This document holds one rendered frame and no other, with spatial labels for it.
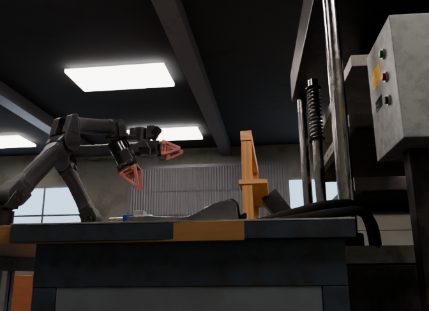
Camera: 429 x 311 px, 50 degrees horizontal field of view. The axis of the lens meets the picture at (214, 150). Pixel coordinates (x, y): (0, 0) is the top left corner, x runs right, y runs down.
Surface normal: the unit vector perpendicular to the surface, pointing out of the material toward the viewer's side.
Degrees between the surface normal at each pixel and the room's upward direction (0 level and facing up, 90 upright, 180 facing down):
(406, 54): 90
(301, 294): 90
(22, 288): 90
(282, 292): 90
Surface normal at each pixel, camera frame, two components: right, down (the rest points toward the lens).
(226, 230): -0.13, -0.26
